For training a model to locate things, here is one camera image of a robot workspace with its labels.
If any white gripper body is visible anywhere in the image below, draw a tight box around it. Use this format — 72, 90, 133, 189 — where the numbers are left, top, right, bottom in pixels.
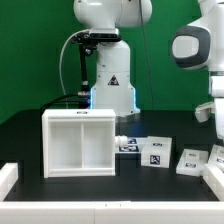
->
214, 98, 224, 139

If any white door panel with peg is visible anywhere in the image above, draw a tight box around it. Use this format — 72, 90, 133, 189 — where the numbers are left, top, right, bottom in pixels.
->
208, 145, 224, 172

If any white cabinet top block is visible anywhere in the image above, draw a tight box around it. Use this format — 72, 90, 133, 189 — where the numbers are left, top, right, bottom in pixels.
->
141, 136, 172, 168

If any white cabinet body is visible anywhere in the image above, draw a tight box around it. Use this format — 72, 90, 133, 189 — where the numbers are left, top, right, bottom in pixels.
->
41, 108, 129, 179

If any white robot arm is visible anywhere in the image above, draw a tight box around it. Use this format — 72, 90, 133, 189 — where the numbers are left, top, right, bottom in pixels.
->
74, 0, 224, 140

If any white door panel right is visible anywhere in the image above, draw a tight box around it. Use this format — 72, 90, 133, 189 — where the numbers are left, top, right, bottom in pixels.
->
176, 149, 208, 177

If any white right fence block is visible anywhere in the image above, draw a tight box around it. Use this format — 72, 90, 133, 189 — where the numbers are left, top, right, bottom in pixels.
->
203, 163, 224, 202

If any white fence block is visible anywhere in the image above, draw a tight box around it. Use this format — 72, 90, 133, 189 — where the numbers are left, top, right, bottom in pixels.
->
203, 163, 224, 202
0, 163, 18, 202

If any white marker base sheet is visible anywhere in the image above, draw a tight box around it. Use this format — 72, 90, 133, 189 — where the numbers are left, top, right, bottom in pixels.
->
115, 137, 146, 153

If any white left fence block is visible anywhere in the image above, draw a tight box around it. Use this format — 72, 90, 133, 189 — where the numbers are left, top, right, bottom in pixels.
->
0, 163, 18, 202

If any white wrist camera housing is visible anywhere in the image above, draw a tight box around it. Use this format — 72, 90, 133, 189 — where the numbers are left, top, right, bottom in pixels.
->
195, 101, 215, 123

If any white front fence rail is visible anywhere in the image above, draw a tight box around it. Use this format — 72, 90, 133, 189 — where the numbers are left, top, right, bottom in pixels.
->
0, 202, 224, 224

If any black camera stand pole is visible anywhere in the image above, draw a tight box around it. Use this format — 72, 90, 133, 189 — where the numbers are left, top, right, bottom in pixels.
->
79, 44, 90, 99

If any black camera on stand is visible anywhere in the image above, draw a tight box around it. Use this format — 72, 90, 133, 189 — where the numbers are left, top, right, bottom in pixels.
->
72, 28, 121, 43

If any black cable on table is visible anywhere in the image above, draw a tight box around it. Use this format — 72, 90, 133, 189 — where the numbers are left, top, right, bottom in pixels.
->
39, 93, 84, 116

